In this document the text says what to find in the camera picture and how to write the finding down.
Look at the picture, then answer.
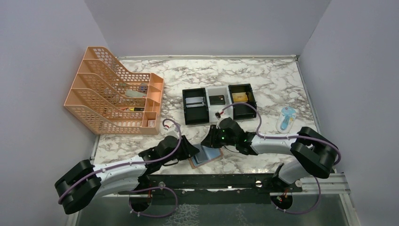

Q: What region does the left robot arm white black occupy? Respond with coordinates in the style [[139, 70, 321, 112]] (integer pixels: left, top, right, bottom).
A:
[[55, 136, 200, 215]]

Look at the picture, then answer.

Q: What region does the small box in rack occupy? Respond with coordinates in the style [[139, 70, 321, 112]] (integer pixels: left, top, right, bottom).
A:
[[148, 120, 156, 127]]

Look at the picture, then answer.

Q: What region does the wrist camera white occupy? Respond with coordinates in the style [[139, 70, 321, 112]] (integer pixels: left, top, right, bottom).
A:
[[215, 114, 229, 129], [164, 125, 180, 139]]

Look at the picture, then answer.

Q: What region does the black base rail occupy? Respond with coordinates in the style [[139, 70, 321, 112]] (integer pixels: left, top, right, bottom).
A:
[[119, 173, 302, 205]]

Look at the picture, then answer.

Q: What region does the brown leather card holder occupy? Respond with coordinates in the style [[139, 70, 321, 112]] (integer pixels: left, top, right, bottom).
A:
[[189, 144, 223, 169]]

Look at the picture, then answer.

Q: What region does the black sorting tray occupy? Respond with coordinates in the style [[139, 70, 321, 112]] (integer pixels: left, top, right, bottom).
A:
[[182, 88, 209, 125], [228, 83, 257, 120]]

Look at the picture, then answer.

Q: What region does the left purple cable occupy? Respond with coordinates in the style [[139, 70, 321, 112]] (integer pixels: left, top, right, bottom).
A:
[[58, 118, 183, 205]]

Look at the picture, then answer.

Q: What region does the white middle sorting tray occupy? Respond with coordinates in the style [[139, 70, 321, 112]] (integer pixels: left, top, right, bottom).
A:
[[205, 86, 232, 124]]

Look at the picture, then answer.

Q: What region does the silver card in tray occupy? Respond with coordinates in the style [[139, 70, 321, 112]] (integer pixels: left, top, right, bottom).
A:
[[185, 97, 205, 108]]

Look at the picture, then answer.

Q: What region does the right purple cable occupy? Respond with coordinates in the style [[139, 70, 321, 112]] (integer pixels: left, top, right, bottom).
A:
[[215, 102, 342, 166]]

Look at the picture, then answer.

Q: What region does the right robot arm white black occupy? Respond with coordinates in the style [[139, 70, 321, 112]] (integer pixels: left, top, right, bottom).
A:
[[201, 118, 341, 188]]

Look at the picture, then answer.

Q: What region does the gold card in tray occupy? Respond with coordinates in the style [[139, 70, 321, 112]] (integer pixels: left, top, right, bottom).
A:
[[232, 92, 248, 103]]

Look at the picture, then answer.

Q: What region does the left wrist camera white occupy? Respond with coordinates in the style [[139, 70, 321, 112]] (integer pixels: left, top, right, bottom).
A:
[[164, 125, 180, 139]]

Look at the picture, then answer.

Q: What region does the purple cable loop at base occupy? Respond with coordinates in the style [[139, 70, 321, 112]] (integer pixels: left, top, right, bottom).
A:
[[128, 186, 178, 218]]

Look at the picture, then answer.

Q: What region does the blue packaged item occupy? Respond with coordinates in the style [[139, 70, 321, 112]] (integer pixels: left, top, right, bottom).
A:
[[276, 106, 297, 134]]

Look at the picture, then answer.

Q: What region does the black right sorting tray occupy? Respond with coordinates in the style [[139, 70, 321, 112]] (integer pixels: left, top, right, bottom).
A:
[[228, 83, 257, 120]]

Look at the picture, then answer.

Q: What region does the grey item in rack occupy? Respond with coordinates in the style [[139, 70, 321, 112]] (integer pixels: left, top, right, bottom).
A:
[[125, 89, 143, 97]]

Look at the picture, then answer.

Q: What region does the black card in tray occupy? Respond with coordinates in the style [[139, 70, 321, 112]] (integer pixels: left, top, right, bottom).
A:
[[209, 95, 226, 105]]

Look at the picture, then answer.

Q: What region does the black left sorting tray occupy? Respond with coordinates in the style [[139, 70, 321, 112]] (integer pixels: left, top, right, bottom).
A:
[[182, 88, 209, 125]]

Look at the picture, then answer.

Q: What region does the orange plastic file rack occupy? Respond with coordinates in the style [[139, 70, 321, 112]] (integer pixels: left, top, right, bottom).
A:
[[64, 46, 164, 135]]

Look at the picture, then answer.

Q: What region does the yellow marker in rack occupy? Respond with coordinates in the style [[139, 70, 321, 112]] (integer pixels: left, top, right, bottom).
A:
[[120, 107, 144, 112]]

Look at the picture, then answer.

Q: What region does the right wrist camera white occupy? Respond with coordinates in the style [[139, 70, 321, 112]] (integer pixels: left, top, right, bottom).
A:
[[215, 114, 229, 129]]

